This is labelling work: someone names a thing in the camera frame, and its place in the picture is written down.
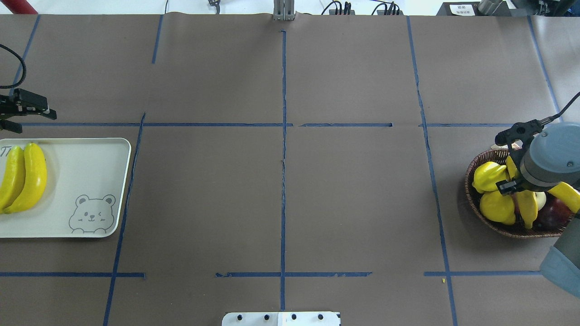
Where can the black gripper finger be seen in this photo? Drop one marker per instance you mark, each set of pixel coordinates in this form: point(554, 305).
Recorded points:
point(509, 187)

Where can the yellow banana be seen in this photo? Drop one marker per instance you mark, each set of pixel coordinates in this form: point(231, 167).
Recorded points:
point(14, 178)
point(526, 200)
point(36, 178)

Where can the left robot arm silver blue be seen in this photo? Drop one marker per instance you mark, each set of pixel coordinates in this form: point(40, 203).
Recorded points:
point(547, 157)

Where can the brown wicker basket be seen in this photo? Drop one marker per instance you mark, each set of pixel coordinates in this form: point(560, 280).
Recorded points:
point(565, 193)

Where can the white rectangular bear plate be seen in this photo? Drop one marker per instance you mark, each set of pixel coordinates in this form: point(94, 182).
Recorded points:
point(84, 191)

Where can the yellow lemon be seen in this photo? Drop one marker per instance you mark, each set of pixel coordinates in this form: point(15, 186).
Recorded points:
point(499, 208)

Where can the pink peach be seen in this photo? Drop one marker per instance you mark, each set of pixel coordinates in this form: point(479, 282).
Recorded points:
point(541, 199)

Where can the dark red apple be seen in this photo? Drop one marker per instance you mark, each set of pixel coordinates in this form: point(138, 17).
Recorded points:
point(553, 215)

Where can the red cylinder bottle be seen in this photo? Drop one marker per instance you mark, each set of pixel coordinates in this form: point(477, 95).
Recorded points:
point(19, 7)

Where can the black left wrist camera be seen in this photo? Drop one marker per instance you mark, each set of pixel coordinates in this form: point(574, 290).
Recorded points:
point(521, 131)

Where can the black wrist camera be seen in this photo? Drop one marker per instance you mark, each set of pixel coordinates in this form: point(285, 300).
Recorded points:
point(521, 131)
point(22, 103)

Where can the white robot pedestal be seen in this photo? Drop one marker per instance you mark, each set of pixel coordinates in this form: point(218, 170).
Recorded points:
point(308, 318)

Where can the aluminium frame post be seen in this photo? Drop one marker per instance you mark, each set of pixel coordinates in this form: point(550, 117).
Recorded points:
point(284, 10)

